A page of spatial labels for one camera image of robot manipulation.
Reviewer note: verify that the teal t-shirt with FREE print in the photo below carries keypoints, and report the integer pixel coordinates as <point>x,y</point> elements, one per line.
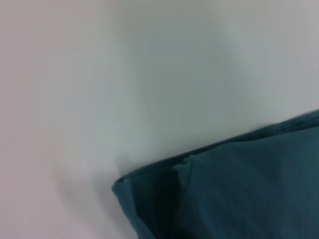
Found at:
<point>236,186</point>

